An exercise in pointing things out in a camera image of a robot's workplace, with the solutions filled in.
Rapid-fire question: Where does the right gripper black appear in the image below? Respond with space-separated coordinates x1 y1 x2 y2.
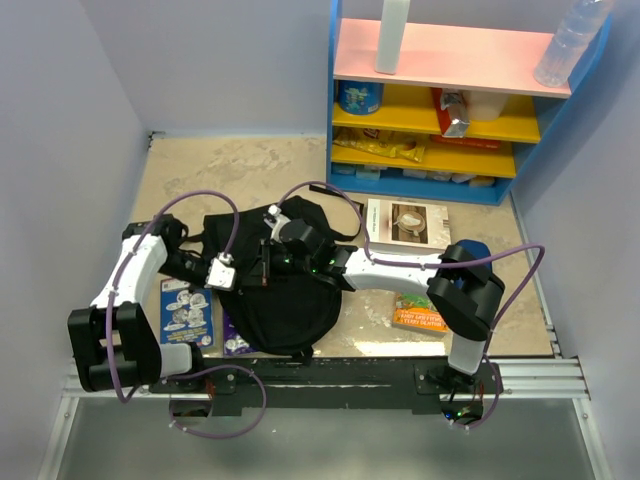
243 237 316 285

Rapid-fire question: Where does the black student backpack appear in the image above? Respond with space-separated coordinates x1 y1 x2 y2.
192 196 354 361

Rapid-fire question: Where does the blue cartoon book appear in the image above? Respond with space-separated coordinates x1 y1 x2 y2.
160 279 215 349

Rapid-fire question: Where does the purple book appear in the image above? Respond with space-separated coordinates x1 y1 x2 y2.
222 310 257 358

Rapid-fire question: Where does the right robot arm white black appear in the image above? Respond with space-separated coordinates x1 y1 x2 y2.
257 215 505 393

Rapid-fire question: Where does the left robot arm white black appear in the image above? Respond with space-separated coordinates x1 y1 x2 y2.
67 214 208 392

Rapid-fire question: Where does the yellow chips bag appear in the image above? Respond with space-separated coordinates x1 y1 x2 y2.
332 127 429 163

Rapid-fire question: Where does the white coffee cover book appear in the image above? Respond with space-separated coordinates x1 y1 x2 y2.
366 199 451 255

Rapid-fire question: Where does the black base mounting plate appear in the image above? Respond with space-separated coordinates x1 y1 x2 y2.
150 357 503 418

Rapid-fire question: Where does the orange treehouse book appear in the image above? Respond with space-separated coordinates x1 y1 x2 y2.
392 294 449 334

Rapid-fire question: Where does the blue pencil case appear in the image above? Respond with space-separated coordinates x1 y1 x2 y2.
456 239 491 259

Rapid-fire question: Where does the blue round tin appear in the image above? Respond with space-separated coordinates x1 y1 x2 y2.
337 80 384 116

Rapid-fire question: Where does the red flat packet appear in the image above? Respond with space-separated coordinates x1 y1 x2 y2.
430 135 502 150

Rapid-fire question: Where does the colourful wooden shelf unit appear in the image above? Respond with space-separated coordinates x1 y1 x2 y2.
326 1 612 205

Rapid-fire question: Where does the white plastic tub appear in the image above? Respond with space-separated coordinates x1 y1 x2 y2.
463 90 510 122

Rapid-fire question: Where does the white tall bottle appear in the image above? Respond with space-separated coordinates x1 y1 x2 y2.
375 0 411 75

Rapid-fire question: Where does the clear plastic water bottle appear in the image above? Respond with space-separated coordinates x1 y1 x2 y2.
533 0 615 88

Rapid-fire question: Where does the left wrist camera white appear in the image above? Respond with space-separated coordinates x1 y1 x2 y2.
205 252 237 291

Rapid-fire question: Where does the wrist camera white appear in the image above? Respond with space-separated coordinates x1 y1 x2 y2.
205 252 237 291
263 204 290 243

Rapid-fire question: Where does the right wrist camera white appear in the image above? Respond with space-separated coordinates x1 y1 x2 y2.
263 204 290 243

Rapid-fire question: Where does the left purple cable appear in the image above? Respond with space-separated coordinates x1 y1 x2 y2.
104 190 267 441

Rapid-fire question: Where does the purple cable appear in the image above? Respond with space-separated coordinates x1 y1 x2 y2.
104 190 267 441
277 180 547 432

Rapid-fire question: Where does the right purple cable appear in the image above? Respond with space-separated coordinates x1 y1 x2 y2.
277 180 547 432

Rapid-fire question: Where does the aluminium rail frame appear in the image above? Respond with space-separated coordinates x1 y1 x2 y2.
40 327 613 479

